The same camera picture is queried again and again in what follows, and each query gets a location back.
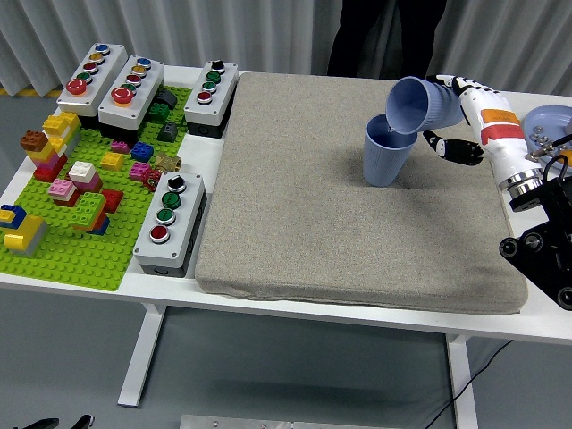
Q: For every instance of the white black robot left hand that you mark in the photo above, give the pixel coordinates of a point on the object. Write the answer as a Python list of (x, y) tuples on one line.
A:
[(82, 422)]

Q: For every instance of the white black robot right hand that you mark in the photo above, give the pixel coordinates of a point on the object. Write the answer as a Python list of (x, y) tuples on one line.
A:
[(505, 138)]

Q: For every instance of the blue ribbed plastic cup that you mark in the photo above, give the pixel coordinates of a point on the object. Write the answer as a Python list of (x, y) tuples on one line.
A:
[(382, 161), (438, 107)]

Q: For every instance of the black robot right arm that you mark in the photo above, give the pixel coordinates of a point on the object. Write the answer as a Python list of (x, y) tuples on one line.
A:
[(549, 241)]

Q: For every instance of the blue plate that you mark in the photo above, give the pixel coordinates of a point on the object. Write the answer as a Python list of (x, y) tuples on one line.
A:
[(547, 117)]

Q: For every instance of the orange round object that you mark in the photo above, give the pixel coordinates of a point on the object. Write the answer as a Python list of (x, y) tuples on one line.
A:
[(566, 154)]

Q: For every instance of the grey block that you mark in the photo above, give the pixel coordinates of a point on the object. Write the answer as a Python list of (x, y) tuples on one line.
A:
[(568, 128)]

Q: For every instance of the white table leg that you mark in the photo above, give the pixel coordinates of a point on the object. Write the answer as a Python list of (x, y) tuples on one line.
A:
[(143, 353), (462, 380)]

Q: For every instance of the green lego baseplate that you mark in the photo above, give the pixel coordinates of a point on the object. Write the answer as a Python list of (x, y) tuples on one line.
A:
[(67, 263)]

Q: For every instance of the person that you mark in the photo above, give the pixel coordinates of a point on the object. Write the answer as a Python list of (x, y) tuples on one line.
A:
[(348, 36)]

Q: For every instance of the blue yellow grey brick assembly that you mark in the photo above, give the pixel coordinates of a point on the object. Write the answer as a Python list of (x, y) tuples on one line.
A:
[(27, 232)]

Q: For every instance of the grey-brown fabric mat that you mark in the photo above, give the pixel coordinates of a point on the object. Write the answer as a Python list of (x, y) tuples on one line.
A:
[(313, 201)]

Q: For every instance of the green orange blue brick stack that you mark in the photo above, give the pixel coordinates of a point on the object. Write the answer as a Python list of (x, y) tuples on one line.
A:
[(89, 210)]

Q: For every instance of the four-button grey control box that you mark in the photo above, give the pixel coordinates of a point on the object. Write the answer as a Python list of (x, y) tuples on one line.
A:
[(185, 223), (219, 100)]

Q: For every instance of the red lego brick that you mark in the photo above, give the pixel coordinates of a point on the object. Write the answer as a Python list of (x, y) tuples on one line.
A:
[(114, 200)]

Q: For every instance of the pink white red brick stack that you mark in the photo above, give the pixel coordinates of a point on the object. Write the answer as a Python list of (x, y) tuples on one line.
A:
[(62, 190)]

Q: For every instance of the yellow lego brick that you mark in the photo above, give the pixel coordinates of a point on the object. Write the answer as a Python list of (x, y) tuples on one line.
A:
[(111, 162)]

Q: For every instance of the brown yellow red brick tower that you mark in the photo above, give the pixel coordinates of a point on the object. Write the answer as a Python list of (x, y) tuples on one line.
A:
[(44, 154)]

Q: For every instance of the blue lego brick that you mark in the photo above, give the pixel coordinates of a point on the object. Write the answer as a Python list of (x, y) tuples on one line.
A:
[(142, 152)]

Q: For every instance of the small magenta lego brick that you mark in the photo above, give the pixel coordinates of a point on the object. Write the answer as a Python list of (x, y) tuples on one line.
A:
[(120, 146)]

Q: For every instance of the yellow white brick stack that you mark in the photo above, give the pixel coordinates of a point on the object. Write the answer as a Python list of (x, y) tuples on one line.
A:
[(60, 123)]

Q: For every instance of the grey sloped lego brick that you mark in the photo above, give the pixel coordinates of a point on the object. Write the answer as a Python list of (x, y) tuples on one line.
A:
[(168, 132)]

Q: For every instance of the dark green lego brick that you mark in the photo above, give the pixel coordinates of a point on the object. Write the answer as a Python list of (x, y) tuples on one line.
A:
[(158, 112)]

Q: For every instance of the five-button grey control box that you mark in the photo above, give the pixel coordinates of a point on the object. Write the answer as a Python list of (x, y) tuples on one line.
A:
[(100, 80), (145, 96)]

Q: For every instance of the dark grey curved brick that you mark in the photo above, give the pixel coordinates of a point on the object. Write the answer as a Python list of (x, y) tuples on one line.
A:
[(168, 98)]

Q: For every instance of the white curtain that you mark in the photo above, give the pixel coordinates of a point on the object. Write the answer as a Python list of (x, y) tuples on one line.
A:
[(179, 27)]

